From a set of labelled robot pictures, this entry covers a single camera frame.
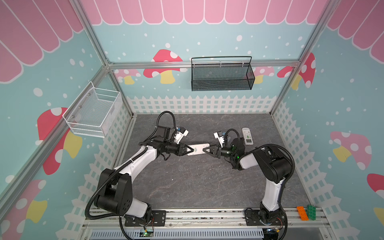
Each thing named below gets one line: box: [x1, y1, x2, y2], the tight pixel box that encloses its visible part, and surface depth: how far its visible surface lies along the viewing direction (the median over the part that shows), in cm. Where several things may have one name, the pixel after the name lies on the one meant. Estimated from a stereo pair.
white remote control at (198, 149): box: [187, 143, 210, 156], surface depth 83 cm
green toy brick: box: [306, 204, 317, 221], surface depth 76 cm
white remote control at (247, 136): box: [242, 127, 254, 146], surface depth 108 cm
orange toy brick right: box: [296, 206, 309, 221], surface depth 77 cm
